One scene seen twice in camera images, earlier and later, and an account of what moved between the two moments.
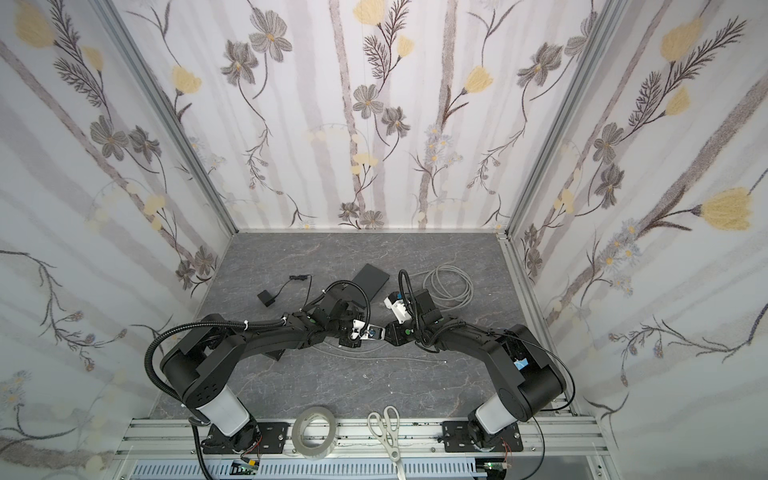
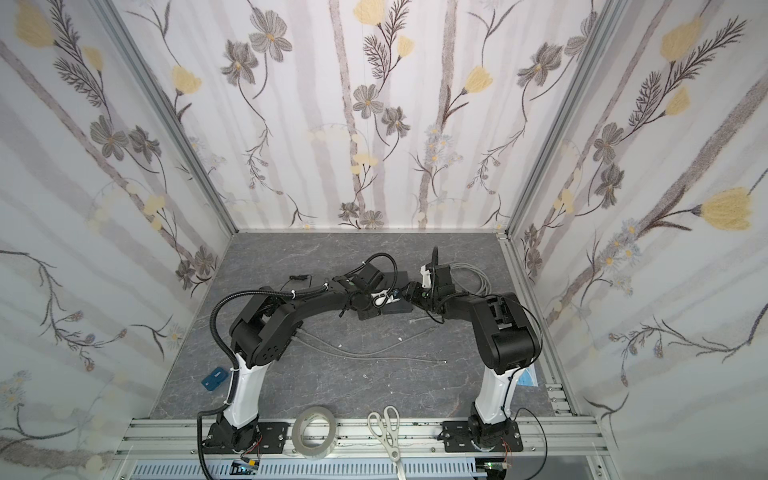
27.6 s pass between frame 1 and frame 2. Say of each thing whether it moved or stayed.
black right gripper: moved
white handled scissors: stayed
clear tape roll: stayed
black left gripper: moved
